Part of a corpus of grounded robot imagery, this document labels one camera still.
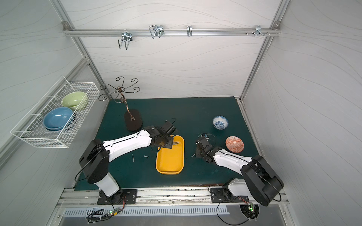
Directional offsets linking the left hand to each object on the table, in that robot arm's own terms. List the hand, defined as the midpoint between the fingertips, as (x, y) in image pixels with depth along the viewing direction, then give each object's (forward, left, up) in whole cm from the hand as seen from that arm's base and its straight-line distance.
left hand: (169, 143), depth 85 cm
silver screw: (-5, +16, -8) cm, 19 cm away
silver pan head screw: (-5, -14, -8) cm, 17 cm away
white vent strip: (-35, +42, -9) cm, 55 cm away
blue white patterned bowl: (+22, -36, -7) cm, 43 cm away
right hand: (0, -20, -7) cm, 21 cm away
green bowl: (+11, +49, +26) cm, 57 cm away
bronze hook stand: (+23, +30, -5) cm, 38 cm away
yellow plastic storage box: (-9, -1, -6) cm, 11 cm away
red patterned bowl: (+4, -43, -7) cm, 44 cm away
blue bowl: (-3, +49, +27) cm, 57 cm away
